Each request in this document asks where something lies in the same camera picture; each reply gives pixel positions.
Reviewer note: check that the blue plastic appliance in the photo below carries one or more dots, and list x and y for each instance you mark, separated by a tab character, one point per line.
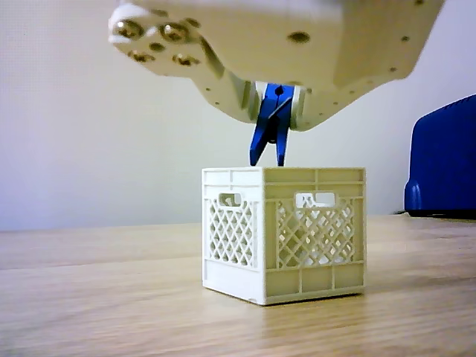
442	163

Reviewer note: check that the blue clothes peg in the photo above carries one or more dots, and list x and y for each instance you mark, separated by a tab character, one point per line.
273	111

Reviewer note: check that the white lattice crate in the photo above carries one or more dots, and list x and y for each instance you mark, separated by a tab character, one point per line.
297	238

